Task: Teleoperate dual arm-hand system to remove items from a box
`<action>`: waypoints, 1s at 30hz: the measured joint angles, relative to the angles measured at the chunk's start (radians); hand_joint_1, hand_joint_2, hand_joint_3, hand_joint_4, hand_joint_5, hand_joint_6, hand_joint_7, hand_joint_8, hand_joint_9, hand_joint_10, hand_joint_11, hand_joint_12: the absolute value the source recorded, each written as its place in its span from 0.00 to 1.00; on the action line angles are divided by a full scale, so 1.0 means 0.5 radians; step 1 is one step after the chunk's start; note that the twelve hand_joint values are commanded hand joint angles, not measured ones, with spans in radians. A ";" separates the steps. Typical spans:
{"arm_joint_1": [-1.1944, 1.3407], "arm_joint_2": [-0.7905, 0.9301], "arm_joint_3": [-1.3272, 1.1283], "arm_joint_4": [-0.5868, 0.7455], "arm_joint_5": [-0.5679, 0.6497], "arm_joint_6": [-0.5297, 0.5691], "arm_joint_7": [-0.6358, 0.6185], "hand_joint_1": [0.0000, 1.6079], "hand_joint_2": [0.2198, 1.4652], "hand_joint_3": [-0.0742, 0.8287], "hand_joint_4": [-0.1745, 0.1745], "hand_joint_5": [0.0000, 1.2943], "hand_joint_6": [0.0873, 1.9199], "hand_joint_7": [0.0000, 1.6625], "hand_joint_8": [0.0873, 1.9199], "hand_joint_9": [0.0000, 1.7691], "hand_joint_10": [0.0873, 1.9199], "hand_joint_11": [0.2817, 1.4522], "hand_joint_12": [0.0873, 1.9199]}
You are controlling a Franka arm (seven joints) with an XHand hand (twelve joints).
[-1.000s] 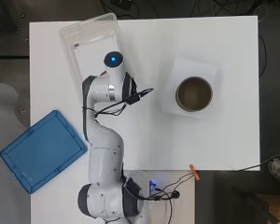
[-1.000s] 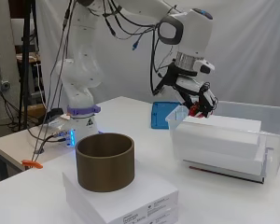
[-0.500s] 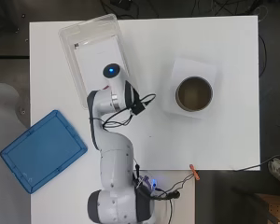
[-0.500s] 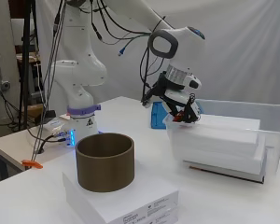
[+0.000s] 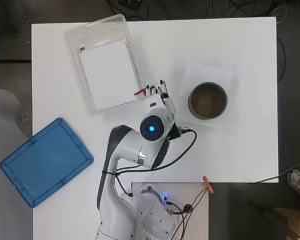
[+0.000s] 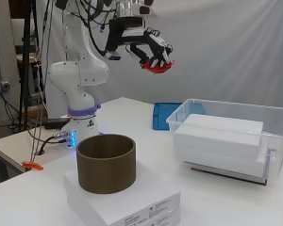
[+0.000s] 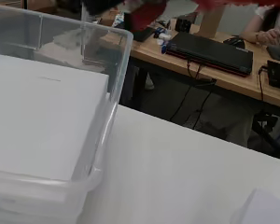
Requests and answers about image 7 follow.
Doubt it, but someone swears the red white snack packet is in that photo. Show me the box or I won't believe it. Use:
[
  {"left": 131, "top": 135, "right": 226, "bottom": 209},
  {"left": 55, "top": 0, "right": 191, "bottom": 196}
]
[{"left": 124, "top": 0, "right": 280, "bottom": 33}]

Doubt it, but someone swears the small blue white bottle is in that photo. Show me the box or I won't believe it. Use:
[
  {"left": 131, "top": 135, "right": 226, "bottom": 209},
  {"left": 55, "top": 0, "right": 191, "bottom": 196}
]
[{"left": 153, "top": 27, "right": 173, "bottom": 54}]

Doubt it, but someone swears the clear plastic box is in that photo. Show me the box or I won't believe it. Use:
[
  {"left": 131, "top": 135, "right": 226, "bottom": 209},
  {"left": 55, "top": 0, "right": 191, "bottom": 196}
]
[{"left": 0, "top": 4, "right": 134, "bottom": 224}]

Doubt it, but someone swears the tall cardboard box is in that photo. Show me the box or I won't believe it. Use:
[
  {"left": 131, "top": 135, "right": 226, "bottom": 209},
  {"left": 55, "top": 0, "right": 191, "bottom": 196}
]
[{"left": 197, "top": 4, "right": 227, "bottom": 39}]

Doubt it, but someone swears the black laptop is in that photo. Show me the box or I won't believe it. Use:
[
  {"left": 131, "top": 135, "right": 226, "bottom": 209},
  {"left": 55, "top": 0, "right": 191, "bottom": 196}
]
[{"left": 165, "top": 31, "right": 255, "bottom": 77}]

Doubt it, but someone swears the black computer mouse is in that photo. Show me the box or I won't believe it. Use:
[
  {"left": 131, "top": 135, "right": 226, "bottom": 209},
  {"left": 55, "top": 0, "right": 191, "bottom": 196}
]
[{"left": 222, "top": 35, "right": 246, "bottom": 49}]

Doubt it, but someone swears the long wooden desk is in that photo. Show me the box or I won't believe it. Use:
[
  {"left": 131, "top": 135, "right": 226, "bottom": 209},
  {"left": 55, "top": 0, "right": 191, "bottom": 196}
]
[{"left": 97, "top": 8, "right": 280, "bottom": 110}]

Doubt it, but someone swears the person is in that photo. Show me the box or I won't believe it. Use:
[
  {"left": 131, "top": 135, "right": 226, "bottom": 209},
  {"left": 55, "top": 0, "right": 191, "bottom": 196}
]
[{"left": 239, "top": 4, "right": 280, "bottom": 54}]

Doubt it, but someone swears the person's hand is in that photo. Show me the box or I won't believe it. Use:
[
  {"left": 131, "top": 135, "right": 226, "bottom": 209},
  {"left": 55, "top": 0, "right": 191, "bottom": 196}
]
[{"left": 256, "top": 28, "right": 280, "bottom": 47}]

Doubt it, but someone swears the black office chair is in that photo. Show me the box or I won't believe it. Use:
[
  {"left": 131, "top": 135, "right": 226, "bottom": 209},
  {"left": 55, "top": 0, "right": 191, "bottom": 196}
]
[{"left": 251, "top": 110, "right": 280, "bottom": 158}]

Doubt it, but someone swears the black hanging cable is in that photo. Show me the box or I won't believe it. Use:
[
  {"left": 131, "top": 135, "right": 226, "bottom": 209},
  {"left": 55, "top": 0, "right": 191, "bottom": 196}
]
[{"left": 168, "top": 59, "right": 218, "bottom": 131}]

